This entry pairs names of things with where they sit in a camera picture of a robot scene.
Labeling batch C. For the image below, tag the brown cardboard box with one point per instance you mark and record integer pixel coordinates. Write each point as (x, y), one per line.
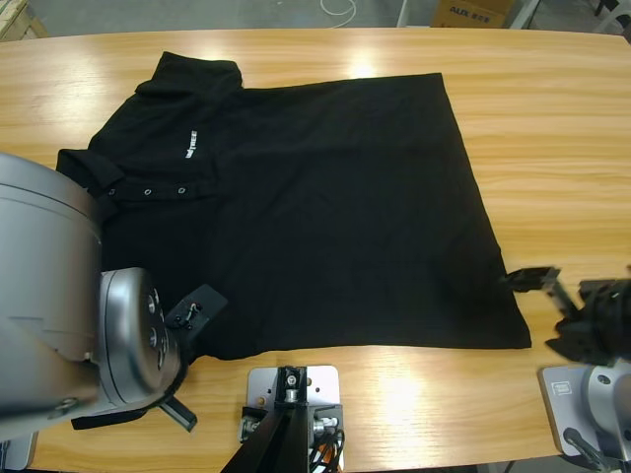
(473, 12)

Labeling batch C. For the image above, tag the white upright post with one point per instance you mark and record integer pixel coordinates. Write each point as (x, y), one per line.
(403, 12)

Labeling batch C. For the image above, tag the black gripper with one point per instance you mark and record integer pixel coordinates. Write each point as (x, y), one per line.
(606, 310)
(123, 416)

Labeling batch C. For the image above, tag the white mount block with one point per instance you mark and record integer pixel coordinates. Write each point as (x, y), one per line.
(323, 389)

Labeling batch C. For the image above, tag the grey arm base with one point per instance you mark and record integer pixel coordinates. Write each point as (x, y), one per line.
(15, 453)
(591, 409)

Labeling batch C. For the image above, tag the white furniture leg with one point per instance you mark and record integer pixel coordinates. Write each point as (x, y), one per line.
(522, 15)

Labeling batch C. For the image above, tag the black polo shirt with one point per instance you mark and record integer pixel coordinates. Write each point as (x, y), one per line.
(320, 207)

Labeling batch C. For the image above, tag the dark camera post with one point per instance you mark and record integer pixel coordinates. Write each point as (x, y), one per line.
(281, 433)

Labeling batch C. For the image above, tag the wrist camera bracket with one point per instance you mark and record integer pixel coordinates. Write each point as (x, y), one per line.
(197, 315)

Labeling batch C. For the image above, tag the wooden crate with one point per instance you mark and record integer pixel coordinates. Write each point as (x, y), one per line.
(17, 20)

